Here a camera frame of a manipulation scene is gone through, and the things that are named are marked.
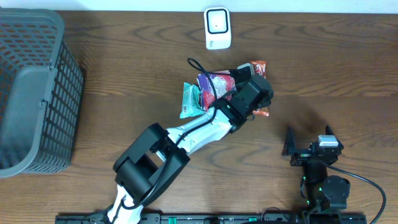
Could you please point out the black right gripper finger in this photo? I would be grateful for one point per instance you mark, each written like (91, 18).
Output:
(289, 145)
(329, 131)

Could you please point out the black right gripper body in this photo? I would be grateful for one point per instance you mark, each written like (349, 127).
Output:
(301, 157)

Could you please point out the red orange snack bag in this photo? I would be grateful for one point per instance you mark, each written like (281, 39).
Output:
(260, 69)

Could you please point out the purple red noodle packet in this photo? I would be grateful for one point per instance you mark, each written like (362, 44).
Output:
(222, 82)

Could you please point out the teal white snack packet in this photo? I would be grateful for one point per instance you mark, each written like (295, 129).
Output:
(191, 105)

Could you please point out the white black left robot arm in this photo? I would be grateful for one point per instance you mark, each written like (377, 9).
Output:
(154, 160)

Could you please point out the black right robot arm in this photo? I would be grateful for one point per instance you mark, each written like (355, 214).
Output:
(325, 193)

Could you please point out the white barcode scanner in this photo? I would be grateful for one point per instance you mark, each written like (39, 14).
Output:
(217, 28)

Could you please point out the dark grey plastic basket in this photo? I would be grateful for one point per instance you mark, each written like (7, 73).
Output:
(41, 93)

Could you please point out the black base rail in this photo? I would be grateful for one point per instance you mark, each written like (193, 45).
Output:
(157, 218)

